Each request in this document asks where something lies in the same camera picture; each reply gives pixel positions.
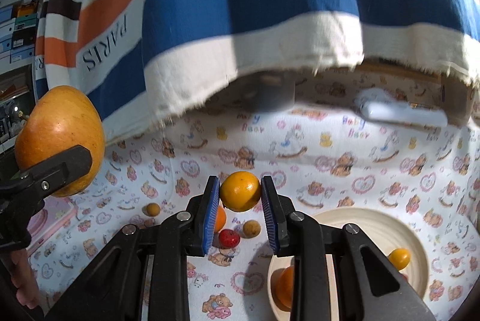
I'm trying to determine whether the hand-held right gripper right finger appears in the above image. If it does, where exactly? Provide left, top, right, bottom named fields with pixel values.
left=260, top=176, right=437, bottom=321

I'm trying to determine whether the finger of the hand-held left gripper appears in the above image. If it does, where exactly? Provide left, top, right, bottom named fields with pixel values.
left=17, top=145, right=93, bottom=199

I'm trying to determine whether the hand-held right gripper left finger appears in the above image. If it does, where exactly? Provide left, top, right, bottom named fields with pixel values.
left=45, top=176, right=222, bottom=321

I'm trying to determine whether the small orange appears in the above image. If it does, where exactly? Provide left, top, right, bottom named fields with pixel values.
left=214, top=206, right=227, bottom=233

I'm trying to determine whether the dark red hawthorn fruit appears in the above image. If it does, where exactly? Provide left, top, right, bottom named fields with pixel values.
left=218, top=229, right=241, bottom=248

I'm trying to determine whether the yellow-orange cherry tomato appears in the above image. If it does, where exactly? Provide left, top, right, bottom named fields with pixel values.
left=219, top=171, right=262, bottom=213

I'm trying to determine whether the large yellow apple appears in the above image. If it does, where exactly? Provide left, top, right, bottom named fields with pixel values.
left=14, top=85, right=106, bottom=198

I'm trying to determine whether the large orange mandarin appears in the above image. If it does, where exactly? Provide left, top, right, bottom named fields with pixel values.
left=275, top=266, right=296, bottom=310

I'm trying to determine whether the cream round plate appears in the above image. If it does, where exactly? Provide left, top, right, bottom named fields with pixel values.
left=267, top=208, right=428, bottom=321

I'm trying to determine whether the yellow cherry tomato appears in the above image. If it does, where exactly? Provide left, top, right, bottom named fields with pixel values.
left=388, top=248, right=411, bottom=271

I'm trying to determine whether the person's left hand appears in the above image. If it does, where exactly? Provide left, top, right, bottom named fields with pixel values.
left=9, top=248, right=42, bottom=310

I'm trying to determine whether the pink tablet case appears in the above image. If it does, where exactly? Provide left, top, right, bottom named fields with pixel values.
left=26, top=197, right=77, bottom=262

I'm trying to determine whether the bear print table cloth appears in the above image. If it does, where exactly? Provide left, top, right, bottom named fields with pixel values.
left=26, top=66, right=480, bottom=321

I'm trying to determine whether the stack of storage boxes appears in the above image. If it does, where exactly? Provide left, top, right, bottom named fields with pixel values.
left=0, top=0, right=46, bottom=67

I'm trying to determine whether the white remote control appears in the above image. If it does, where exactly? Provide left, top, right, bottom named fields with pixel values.
left=354, top=88, right=449, bottom=128

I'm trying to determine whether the striped hanging cloth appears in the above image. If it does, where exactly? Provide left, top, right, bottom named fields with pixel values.
left=34, top=0, right=480, bottom=142

